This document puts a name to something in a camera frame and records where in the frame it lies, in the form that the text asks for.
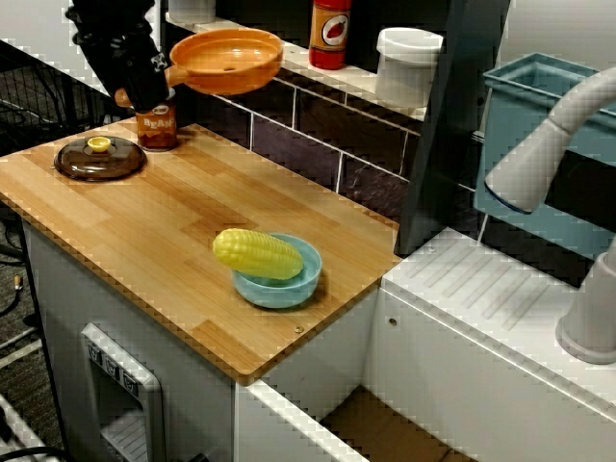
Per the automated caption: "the dark grey upright panel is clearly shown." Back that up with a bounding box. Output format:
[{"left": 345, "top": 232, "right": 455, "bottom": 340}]
[{"left": 394, "top": 0, "right": 511, "bottom": 256}]

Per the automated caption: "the black floor cable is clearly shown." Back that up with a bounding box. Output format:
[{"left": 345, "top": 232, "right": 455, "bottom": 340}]
[{"left": 0, "top": 286, "right": 23, "bottom": 319}]

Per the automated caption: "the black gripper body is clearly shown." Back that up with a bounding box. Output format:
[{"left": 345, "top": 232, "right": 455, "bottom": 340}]
[{"left": 71, "top": 21, "right": 160, "bottom": 90}]

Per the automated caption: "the yellow toy corn cob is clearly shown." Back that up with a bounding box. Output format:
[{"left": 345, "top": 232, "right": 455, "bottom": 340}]
[{"left": 212, "top": 227, "right": 305, "bottom": 281}]

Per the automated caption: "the red sauce bottle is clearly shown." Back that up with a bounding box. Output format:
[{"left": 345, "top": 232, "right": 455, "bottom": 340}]
[{"left": 308, "top": 0, "right": 352, "bottom": 71}]

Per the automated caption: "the white toy sink unit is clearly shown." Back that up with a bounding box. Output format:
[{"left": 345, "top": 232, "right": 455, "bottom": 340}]
[{"left": 233, "top": 225, "right": 616, "bottom": 462}]

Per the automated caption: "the light blue bowl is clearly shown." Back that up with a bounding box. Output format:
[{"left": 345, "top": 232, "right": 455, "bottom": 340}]
[{"left": 231, "top": 233, "right": 322, "bottom": 310}]

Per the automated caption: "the black cable by frame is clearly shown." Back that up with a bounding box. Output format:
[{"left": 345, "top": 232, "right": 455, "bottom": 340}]
[{"left": 0, "top": 446, "right": 66, "bottom": 462}]

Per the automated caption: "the grey toy faucet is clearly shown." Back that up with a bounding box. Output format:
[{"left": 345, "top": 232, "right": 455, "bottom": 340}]
[{"left": 483, "top": 66, "right": 616, "bottom": 366}]

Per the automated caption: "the white shelf ledge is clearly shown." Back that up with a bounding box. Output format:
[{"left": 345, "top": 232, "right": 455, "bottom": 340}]
[{"left": 166, "top": 12, "right": 429, "bottom": 121}]

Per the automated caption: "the orange toy frying pan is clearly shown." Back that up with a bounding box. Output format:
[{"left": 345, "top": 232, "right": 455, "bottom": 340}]
[{"left": 114, "top": 27, "right": 285, "bottom": 108}]

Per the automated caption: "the black wire mesh rack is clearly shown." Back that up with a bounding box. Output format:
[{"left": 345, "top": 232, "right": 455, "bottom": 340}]
[{"left": 0, "top": 40, "right": 121, "bottom": 155}]

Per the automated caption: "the brown beans can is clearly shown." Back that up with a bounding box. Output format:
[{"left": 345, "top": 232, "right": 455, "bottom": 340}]
[{"left": 134, "top": 98, "right": 178, "bottom": 151}]

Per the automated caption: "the white metal frame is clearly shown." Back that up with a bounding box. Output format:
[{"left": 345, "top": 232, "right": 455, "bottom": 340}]
[{"left": 0, "top": 392, "right": 49, "bottom": 462}]

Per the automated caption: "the brown lid with yellow knob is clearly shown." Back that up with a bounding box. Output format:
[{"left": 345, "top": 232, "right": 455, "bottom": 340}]
[{"left": 52, "top": 136, "right": 148, "bottom": 183}]

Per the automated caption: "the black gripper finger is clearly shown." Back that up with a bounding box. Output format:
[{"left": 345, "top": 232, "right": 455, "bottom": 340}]
[{"left": 125, "top": 50, "right": 170, "bottom": 110}]

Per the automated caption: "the teal plastic bin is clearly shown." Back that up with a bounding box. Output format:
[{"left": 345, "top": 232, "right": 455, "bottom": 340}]
[{"left": 472, "top": 52, "right": 616, "bottom": 264}]

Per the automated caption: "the white cabinet body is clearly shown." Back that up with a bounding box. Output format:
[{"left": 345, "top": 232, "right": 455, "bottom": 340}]
[{"left": 21, "top": 220, "right": 237, "bottom": 462}]

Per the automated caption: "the large white lidded jar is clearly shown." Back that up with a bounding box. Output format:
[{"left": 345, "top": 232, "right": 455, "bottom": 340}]
[{"left": 373, "top": 27, "right": 444, "bottom": 110}]

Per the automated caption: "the small white container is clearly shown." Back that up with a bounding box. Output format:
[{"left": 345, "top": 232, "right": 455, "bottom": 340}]
[{"left": 167, "top": 0, "right": 217, "bottom": 24}]

